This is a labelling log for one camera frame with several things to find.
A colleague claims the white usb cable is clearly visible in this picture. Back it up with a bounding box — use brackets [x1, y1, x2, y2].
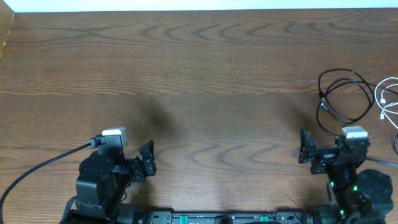
[374, 77, 398, 130]

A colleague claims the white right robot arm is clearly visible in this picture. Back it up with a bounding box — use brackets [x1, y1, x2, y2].
[298, 126, 394, 223]

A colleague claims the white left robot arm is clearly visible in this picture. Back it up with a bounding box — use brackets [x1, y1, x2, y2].
[60, 136, 157, 223]

